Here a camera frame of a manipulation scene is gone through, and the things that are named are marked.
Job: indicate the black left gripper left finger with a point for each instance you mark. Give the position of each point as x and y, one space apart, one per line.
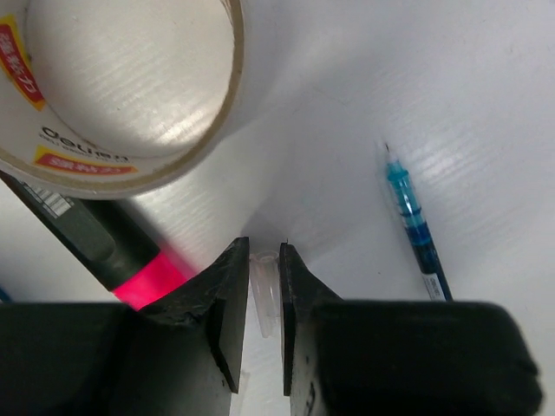
181 355

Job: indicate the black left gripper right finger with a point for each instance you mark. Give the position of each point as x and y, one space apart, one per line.
362 357

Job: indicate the clear pen cap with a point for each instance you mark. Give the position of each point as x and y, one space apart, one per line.
264 278

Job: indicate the blue gel pen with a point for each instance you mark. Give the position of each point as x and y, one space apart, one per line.
414 224

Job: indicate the pink highlighter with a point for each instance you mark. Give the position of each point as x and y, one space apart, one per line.
106 240

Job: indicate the white tape roll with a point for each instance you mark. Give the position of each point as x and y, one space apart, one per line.
110 99

